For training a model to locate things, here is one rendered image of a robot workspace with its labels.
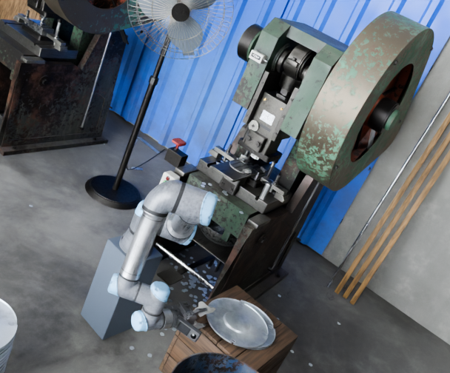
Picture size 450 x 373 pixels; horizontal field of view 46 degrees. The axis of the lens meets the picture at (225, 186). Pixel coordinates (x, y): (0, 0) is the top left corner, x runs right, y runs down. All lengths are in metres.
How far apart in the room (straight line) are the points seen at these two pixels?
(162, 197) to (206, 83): 2.47
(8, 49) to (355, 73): 2.30
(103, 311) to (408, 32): 1.75
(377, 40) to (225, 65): 2.09
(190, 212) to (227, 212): 0.82
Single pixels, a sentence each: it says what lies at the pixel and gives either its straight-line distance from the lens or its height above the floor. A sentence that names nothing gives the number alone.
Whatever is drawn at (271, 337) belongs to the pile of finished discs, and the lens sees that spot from 2.39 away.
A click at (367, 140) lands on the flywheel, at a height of 1.14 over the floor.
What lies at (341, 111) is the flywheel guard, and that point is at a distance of 2.13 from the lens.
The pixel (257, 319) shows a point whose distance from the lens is 2.42.
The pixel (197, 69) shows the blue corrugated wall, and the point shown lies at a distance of 4.28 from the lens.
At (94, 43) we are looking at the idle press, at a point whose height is 0.78.
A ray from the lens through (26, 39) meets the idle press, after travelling 3.69.
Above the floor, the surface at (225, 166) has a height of 0.78.
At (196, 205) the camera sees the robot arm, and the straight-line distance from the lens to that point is 1.81.
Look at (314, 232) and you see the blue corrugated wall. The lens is 3.96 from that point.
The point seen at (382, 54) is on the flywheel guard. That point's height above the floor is 1.59.
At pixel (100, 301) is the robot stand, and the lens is 2.48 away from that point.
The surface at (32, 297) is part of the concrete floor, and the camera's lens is 2.65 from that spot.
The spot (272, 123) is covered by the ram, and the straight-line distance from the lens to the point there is 2.61.
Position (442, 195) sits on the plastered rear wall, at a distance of 3.69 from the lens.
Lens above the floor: 1.77
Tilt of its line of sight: 24 degrees down
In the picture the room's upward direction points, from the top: 25 degrees clockwise
